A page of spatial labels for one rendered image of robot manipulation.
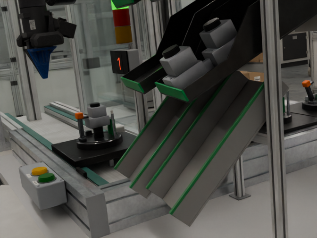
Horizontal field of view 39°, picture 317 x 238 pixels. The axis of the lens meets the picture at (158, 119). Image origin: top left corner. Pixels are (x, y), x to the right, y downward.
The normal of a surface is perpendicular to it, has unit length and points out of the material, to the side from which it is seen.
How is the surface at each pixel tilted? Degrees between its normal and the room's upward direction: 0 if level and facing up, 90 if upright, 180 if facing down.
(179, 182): 45
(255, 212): 0
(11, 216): 0
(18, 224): 0
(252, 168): 90
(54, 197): 90
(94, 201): 90
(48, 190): 90
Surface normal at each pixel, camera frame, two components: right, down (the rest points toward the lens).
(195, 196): 0.33, 0.17
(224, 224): -0.11, -0.97
